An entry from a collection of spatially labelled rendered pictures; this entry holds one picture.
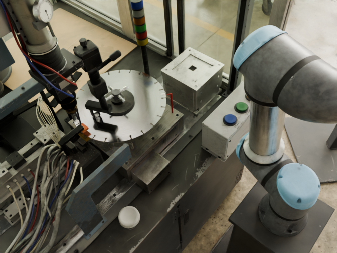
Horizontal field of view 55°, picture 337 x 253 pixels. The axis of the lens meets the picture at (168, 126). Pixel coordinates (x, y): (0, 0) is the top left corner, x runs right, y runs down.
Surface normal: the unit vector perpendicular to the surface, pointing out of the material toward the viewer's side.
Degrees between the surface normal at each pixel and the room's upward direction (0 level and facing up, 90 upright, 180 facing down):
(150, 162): 0
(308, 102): 66
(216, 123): 0
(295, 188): 7
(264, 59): 54
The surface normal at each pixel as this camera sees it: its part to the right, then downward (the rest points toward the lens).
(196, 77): -0.06, -0.60
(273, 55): -0.49, -0.29
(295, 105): -0.59, 0.55
